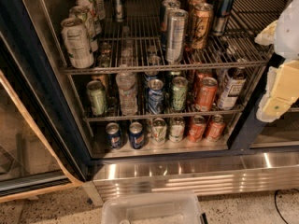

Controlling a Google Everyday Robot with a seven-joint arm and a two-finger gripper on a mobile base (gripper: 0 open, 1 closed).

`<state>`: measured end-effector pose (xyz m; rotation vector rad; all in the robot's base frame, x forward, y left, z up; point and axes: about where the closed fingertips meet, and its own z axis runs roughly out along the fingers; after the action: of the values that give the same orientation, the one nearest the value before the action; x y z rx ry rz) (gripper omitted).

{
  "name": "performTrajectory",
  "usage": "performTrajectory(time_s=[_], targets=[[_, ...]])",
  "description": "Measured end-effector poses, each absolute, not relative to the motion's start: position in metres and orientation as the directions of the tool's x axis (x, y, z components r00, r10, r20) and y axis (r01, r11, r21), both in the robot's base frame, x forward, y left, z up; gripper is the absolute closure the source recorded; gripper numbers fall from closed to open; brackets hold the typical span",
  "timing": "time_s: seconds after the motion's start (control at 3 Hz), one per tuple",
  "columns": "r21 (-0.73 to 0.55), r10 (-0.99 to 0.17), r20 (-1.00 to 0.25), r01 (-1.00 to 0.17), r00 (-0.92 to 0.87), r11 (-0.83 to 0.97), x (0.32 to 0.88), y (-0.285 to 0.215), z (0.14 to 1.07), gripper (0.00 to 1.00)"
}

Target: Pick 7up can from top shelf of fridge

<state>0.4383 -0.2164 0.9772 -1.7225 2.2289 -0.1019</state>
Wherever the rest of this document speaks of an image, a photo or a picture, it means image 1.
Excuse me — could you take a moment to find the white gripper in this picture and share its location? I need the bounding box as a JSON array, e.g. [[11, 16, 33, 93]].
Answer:
[[254, 0, 299, 122]]

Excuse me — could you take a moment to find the orange can middle shelf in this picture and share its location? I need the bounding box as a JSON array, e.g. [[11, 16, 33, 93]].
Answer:
[[195, 77, 218, 112]]

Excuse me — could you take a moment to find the blue silver tall can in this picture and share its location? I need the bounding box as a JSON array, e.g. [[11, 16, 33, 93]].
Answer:
[[212, 0, 234, 36]]

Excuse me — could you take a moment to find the front gold can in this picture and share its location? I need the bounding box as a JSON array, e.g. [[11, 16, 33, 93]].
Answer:
[[188, 3, 213, 49]]

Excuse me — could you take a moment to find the right orange can bottom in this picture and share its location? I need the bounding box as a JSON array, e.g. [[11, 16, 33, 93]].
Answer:
[[206, 115, 225, 142]]

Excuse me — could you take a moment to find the orange can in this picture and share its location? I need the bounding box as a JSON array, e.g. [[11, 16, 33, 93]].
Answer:
[[187, 115, 206, 143], [206, 115, 225, 142]]

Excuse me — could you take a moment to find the green can middle centre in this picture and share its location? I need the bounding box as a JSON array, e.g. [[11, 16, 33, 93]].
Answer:
[[171, 77, 188, 111]]

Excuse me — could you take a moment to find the front tall silver can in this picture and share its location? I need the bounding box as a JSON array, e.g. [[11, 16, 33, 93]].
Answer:
[[165, 9, 188, 63]]

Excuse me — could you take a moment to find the left orange can bottom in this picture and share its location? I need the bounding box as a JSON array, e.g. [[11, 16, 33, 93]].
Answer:
[[187, 115, 206, 143]]

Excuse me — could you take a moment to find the stainless fridge base panel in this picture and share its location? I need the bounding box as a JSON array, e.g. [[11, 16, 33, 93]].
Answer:
[[83, 152, 299, 206]]

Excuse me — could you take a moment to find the right green white can bottom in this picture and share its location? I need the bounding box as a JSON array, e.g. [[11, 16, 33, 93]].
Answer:
[[169, 117, 185, 143]]

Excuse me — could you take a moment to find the green white can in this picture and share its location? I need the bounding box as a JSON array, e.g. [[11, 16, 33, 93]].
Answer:
[[151, 119, 167, 146], [169, 117, 185, 143]]

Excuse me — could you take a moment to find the blue white can middle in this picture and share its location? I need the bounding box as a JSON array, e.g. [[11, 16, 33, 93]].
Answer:
[[147, 79, 164, 114]]

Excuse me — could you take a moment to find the left green white can bottom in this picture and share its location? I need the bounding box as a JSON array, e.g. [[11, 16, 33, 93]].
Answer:
[[151, 119, 167, 146]]

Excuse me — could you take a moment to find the right blue pepsi can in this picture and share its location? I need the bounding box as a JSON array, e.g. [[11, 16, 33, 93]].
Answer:
[[128, 121, 144, 149]]

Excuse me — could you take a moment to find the blue pepsi can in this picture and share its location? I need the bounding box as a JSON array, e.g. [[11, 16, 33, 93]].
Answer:
[[106, 122, 122, 149], [128, 121, 144, 149]]

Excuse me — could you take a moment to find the slim silver can back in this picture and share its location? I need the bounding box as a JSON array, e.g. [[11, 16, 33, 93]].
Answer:
[[112, 0, 126, 22]]

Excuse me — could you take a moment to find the left blue pepsi can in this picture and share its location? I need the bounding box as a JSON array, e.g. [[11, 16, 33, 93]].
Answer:
[[106, 122, 122, 149]]

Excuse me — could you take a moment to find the green can middle left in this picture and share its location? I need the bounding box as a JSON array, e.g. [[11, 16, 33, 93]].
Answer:
[[87, 80, 107, 116]]

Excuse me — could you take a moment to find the glass fridge door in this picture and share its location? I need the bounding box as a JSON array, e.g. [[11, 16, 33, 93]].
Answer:
[[0, 0, 91, 202]]

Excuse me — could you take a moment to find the dark tea bottle white label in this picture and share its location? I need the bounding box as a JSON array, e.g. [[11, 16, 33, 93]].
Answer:
[[217, 66, 246, 110]]

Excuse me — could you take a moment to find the clear water bottle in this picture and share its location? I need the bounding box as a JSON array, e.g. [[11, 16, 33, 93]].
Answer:
[[116, 72, 137, 116]]

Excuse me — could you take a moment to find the clear plastic bin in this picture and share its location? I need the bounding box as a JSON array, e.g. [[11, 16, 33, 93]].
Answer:
[[101, 191, 208, 224]]

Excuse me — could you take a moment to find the black floor cable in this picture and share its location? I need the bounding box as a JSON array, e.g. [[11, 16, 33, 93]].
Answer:
[[273, 188, 299, 224]]

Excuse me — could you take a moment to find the top wire shelf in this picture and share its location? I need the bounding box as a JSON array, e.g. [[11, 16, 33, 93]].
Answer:
[[64, 0, 287, 76]]

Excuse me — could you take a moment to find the wire shelf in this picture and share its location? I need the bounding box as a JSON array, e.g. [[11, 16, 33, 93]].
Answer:
[[71, 66, 265, 123], [64, 0, 287, 76]]

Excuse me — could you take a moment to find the middle wire shelf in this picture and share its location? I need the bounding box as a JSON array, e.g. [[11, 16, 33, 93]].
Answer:
[[71, 66, 265, 123]]

